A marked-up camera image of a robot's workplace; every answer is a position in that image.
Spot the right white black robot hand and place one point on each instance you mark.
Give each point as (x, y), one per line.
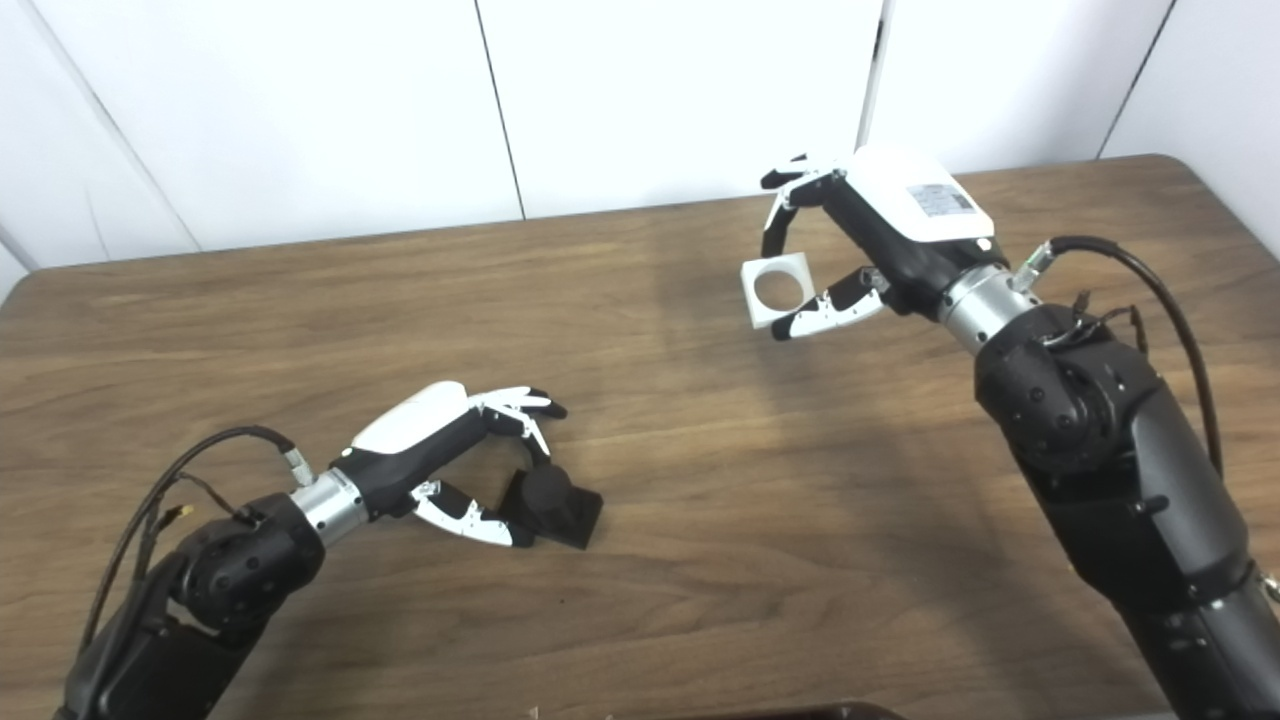
(910, 220)

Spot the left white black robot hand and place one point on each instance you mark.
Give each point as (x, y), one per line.
(415, 440)

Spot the black peg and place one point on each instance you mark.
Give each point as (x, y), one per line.
(560, 510)

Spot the white square piece with hole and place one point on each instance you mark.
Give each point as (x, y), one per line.
(755, 310)

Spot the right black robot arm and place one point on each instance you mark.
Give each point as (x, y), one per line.
(1130, 470)

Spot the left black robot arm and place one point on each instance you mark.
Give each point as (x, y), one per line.
(220, 580)

